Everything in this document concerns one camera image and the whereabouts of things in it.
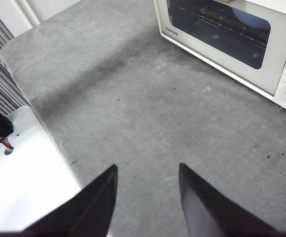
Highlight glass oven door with handle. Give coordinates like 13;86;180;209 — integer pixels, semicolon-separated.
159;0;286;97

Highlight metal wire oven rack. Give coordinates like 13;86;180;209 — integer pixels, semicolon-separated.
179;6;268;47

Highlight thin red cable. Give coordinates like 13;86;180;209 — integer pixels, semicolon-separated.
0;138;14;150

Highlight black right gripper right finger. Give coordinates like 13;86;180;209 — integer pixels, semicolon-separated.
179;162;286;237

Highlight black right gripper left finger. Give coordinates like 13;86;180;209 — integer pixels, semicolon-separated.
27;164;118;237

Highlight blue ribbed bowl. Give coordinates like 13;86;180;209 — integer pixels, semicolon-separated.
231;7;269;30

